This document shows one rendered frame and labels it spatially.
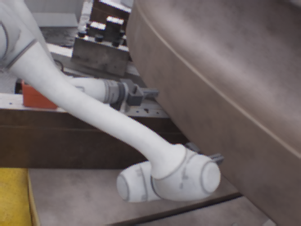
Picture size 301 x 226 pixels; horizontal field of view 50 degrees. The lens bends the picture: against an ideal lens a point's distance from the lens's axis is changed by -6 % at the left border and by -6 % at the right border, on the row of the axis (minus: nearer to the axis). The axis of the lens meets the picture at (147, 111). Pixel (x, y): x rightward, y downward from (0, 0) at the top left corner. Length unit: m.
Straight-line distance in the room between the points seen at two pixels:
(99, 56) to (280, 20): 1.69
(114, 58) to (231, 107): 1.57
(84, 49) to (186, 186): 2.04
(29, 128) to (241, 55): 1.05
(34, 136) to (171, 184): 1.09
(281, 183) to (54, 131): 1.11
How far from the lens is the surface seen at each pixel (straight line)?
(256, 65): 1.33
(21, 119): 1.68
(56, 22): 4.87
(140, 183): 0.87
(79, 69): 2.84
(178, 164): 0.76
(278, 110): 1.24
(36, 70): 0.80
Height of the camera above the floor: 1.59
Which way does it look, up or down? 29 degrees down
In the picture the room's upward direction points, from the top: 18 degrees clockwise
